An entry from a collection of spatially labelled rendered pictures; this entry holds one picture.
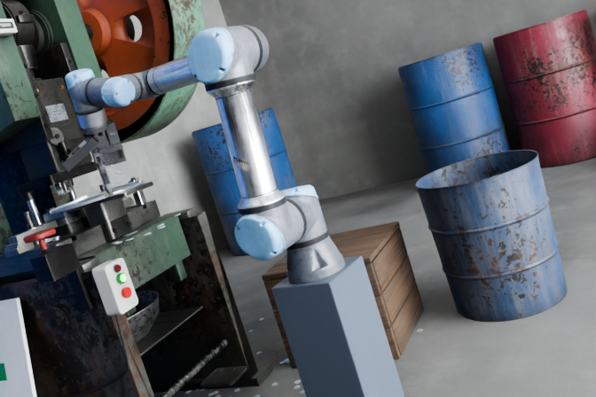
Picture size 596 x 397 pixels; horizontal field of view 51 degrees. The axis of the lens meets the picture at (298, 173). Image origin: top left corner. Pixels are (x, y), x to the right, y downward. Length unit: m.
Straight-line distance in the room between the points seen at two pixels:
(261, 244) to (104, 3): 1.23
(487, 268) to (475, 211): 0.20
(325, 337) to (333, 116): 3.68
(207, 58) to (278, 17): 3.88
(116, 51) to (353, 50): 2.94
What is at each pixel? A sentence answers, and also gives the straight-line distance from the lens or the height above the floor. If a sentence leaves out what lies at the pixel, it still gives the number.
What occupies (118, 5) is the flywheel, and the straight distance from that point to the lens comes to 2.31.
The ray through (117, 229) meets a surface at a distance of 1.95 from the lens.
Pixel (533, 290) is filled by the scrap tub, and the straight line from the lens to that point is 2.16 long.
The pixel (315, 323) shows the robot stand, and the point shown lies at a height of 0.35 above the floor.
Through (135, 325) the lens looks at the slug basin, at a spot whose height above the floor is 0.37.
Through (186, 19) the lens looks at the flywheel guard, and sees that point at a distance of 2.14.
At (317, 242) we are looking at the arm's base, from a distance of 1.55.
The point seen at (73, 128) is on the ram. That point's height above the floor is 1.01.
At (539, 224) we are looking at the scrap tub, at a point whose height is 0.28.
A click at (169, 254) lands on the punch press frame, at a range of 2.03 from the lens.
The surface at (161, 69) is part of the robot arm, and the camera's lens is 1.70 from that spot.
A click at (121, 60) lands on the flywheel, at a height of 1.20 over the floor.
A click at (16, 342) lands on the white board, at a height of 0.47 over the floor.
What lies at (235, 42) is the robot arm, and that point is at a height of 1.05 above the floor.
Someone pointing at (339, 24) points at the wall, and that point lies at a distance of 5.03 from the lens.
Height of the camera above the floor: 0.89
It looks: 7 degrees down
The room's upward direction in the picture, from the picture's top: 17 degrees counter-clockwise
